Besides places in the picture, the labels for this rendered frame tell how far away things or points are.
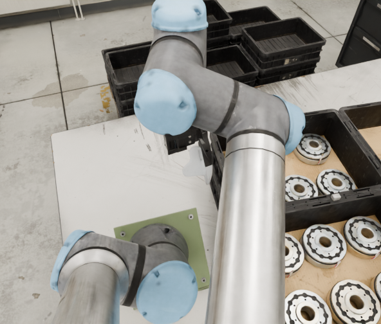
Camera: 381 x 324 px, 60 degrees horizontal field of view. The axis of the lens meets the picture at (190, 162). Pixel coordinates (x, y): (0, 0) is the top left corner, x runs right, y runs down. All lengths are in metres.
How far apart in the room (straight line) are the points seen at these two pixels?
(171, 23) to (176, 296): 0.46
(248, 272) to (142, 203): 0.78
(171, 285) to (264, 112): 0.36
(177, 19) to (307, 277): 0.64
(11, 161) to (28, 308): 0.95
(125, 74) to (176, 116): 1.55
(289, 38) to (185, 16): 1.87
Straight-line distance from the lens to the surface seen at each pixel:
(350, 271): 0.91
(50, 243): 1.92
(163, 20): 0.46
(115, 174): 1.16
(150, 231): 0.80
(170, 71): 0.40
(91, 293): 0.48
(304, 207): 0.83
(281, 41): 2.25
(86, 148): 1.27
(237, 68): 2.16
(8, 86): 2.97
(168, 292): 0.64
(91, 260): 0.59
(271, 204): 0.36
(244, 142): 0.40
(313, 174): 1.03
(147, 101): 0.38
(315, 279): 0.87
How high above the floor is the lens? 1.60
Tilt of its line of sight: 51 degrees down
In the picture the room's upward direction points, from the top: straight up
